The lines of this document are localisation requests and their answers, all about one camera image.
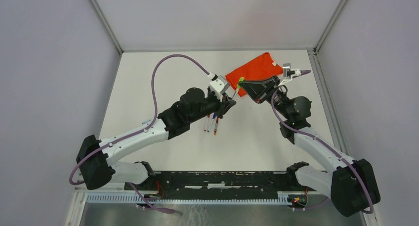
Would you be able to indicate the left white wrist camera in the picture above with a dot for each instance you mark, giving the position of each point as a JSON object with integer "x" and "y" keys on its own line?
{"x": 218, "y": 85}

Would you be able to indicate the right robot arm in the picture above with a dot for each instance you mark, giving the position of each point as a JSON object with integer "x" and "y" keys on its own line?
{"x": 350, "y": 184}

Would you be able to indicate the folded orange cloth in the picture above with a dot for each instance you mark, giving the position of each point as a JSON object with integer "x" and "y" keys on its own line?
{"x": 259, "y": 68}

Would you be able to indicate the white slotted cable duct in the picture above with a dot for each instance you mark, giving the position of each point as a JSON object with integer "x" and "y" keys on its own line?
{"x": 133, "y": 198}

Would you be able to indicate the red orange pen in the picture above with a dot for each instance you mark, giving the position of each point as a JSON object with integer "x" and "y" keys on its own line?
{"x": 216, "y": 126}

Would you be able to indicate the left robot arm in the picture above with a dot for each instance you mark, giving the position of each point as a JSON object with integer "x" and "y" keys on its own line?
{"x": 99, "y": 160}

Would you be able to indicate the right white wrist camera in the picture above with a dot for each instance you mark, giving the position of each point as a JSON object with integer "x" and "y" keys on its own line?
{"x": 289, "y": 74}

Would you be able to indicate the thin clear red-tip pen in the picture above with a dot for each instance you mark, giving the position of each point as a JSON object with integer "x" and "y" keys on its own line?
{"x": 206, "y": 123}

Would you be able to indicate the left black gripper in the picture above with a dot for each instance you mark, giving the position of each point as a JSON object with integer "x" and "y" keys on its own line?
{"x": 223, "y": 106}

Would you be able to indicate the thin blue-tip pen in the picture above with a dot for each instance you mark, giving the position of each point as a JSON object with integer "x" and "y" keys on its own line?
{"x": 210, "y": 124}

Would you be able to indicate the thin green-tip pen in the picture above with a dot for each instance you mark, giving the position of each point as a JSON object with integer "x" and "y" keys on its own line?
{"x": 235, "y": 94}

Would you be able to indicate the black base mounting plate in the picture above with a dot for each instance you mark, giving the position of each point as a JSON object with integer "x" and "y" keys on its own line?
{"x": 182, "y": 185}

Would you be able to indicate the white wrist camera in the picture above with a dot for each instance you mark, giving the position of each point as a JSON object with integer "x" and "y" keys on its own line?
{"x": 289, "y": 74}
{"x": 218, "y": 85}

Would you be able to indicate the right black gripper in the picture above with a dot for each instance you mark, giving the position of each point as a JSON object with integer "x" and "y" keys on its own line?
{"x": 256, "y": 89}

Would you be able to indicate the green pen cap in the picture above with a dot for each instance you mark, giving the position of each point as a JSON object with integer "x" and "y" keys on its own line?
{"x": 239, "y": 82}

